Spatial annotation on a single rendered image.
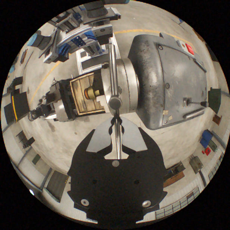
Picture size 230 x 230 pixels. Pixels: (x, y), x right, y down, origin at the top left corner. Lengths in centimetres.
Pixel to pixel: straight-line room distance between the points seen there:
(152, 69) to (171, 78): 8
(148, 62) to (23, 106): 499
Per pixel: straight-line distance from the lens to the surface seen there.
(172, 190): 683
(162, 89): 28
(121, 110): 30
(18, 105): 491
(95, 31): 60
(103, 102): 39
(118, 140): 16
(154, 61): 29
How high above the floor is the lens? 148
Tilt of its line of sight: 68 degrees down
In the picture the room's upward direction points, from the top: 176 degrees counter-clockwise
